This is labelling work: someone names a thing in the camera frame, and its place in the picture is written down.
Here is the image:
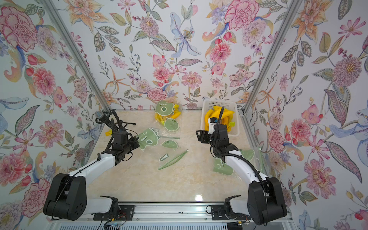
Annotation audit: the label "loose yellow banana by stand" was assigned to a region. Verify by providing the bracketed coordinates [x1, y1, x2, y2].
[105, 130, 113, 136]

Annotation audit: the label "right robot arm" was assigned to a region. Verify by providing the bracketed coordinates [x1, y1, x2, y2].
[195, 107, 287, 226]

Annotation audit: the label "left corner aluminium post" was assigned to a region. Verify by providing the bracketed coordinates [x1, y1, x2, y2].
[40, 0, 111, 111]

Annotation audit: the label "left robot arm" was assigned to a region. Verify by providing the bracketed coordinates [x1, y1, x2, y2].
[43, 129, 140, 220]

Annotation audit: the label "black microphone tripod stand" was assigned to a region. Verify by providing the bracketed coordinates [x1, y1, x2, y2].
[94, 109, 136, 133]

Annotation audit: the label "zip-top bag bananas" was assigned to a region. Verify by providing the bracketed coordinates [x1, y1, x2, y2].
[139, 128, 189, 171]
[213, 149, 265, 182]
[151, 101, 182, 140]

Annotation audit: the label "right corner aluminium post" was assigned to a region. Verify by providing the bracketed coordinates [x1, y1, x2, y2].
[242, 0, 302, 114]

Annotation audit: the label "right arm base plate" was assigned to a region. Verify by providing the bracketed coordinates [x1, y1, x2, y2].
[206, 195, 251, 221]

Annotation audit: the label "corner aluminium post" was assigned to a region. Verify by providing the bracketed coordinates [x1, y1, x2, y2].
[40, 0, 111, 111]
[242, 0, 302, 114]

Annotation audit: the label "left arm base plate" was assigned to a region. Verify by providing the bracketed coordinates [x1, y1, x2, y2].
[93, 196, 135, 221]

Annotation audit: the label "aluminium front rail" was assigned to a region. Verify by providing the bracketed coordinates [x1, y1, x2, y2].
[45, 202, 297, 230]

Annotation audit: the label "white plastic basket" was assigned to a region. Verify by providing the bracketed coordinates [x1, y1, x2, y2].
[201, 99, 241, 137]

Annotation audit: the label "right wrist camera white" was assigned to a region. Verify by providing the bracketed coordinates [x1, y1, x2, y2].
[208, 117, 218, 135]

